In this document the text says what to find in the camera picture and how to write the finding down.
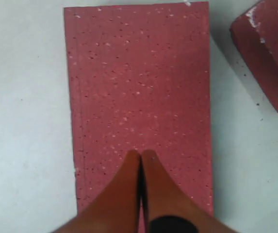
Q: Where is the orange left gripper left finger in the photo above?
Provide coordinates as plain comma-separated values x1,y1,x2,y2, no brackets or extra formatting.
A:
55,150,140,233

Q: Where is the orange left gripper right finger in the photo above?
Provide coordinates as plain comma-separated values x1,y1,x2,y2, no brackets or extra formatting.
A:
141,150,231,233

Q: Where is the red brick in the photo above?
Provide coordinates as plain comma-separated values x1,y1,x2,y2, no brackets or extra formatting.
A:
229,0,278,112
64,1,213,214

